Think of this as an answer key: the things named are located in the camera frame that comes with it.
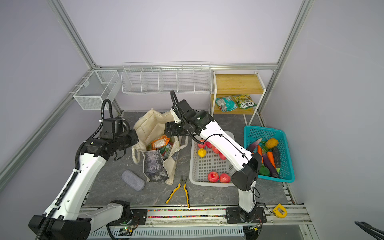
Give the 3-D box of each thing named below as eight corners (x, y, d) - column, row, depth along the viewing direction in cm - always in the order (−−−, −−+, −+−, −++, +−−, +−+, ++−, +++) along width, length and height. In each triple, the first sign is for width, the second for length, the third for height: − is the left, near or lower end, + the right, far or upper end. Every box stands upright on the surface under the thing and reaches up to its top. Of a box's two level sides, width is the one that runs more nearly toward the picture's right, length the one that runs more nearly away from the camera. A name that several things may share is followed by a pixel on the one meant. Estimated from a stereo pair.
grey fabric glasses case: (120, 179, 88) (118, 177, 86) (128, 169, 92) (126, 167, 89) (139, 193, 83) (137, 191, 81) (147, 182, 87) (146, 180, 84)
